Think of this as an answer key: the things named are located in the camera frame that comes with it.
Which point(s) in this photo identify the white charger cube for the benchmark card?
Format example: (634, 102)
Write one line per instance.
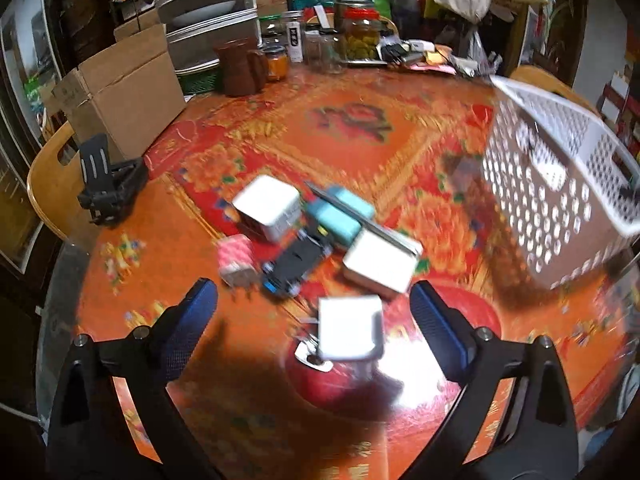
(269, 207)

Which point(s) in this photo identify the thin silver metal plate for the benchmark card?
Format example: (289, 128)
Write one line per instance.
(365, 222)

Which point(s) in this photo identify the black toy car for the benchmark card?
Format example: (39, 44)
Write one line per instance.
(284, 276)

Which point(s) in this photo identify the orange sauce jar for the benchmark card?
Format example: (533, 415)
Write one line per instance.
(277, 59)

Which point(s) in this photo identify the wooden chair right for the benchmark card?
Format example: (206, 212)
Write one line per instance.
(540, 78)

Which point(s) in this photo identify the pickle jar red lid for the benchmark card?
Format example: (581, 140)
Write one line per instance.
(361, 34)

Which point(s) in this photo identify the wooden chair left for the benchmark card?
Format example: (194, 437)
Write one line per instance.
(52, 189)

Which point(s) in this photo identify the empty glass jar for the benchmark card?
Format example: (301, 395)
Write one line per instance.
(331, 51)

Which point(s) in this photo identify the light blue charger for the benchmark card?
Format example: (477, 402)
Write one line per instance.
(343, 227)

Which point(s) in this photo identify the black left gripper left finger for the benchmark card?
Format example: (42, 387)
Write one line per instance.
(88, 433)

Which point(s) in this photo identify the grey plastic drawer unit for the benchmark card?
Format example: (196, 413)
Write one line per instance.
(196, 29)

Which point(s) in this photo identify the silver key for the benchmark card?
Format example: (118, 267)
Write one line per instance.
(305, 352)

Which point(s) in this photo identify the black phone stand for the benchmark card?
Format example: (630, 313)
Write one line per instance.
(110, 188)

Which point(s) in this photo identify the white perforated plastic basket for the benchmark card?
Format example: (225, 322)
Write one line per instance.
(566, 187)

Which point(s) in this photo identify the cardboard box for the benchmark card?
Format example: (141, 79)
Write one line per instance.
(128, 91)

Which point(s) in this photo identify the wooden chair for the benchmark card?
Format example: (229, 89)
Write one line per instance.
(540, 78)
(52, 189)

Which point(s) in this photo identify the pink polka dot charger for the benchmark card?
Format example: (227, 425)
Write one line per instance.
(236, 263)

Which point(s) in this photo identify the white square charger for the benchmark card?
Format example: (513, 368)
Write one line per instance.
(379, 266)

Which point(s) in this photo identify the brown ceramic mug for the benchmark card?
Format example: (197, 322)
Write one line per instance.
(244, 67)

